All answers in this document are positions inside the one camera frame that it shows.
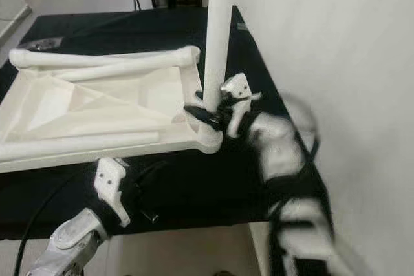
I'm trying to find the white plastic table top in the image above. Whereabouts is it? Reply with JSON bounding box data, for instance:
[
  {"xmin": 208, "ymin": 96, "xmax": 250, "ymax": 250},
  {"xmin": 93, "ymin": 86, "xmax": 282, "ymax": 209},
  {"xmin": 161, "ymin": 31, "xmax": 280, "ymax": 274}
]
[{"xmin": 0, "ymin": 56, "xmax": 224, "ymax": 175}]

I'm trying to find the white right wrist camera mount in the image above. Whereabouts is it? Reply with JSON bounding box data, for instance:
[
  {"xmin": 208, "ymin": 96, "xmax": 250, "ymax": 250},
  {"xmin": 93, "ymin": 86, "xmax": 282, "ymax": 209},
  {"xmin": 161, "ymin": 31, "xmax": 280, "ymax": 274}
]
[{"xmin": 220, "ymin": 72, "xmax": 263, "ymax": 140}]

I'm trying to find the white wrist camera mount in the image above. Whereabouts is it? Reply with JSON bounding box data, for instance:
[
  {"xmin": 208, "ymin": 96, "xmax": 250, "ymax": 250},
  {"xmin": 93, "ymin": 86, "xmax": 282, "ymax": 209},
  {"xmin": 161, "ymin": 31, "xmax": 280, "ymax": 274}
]
[
  {"xmin": 220, "ymin": 72, "xmax": 263, "ymax": 140},
  {"xmin": 94, "ymin": 157, "xmax": 131, "ymax": 228}
]

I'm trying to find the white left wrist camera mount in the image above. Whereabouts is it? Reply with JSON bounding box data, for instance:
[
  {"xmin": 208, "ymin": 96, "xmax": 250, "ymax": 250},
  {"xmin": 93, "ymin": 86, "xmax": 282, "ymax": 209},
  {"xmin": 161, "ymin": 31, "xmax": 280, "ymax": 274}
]
[{"xmin": 94, "ymin": 157, "xmax": 131, "ymax": 228}]

